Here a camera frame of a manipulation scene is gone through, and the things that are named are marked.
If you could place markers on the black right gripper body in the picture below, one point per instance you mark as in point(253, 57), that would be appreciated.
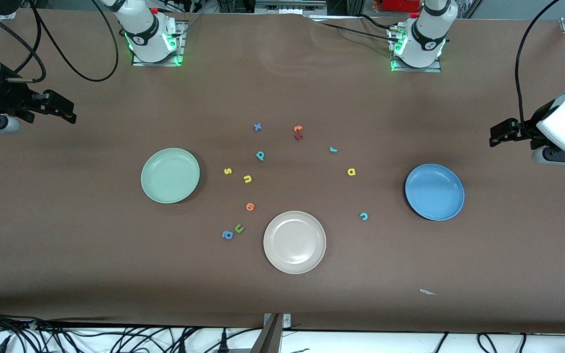
point(9, 97)

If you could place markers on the teal letter p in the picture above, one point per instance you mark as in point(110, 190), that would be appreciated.
point(259, 155)

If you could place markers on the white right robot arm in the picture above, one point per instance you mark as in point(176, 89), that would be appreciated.
point(145, 34)

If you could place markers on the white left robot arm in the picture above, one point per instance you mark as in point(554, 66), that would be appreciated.
point(427, 34)

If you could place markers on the blue plate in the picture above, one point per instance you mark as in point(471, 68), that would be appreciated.
point(434, 192)

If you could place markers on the green plate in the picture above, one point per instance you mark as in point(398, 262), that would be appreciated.
point(170, 175)

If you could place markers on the red box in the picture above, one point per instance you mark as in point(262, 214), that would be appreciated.
point(400, 5)

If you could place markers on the white paper scrap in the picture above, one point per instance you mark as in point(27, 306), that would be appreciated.
point(426, 292)

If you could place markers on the blue letter a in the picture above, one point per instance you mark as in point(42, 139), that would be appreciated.
point(225, 235)

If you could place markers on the brown table cover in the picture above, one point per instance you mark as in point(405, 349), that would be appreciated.
point(282, 88)

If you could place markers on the beige plate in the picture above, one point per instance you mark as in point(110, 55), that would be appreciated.
point(295, 242)

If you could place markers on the grey equipment box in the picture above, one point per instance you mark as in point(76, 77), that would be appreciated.
point(290, 6)

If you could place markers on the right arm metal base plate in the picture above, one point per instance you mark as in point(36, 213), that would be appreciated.
point(157, 63)

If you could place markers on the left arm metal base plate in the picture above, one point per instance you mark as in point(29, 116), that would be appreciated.
point(417, 69)

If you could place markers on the grey metal table bracket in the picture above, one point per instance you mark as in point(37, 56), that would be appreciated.
point(275, 326)

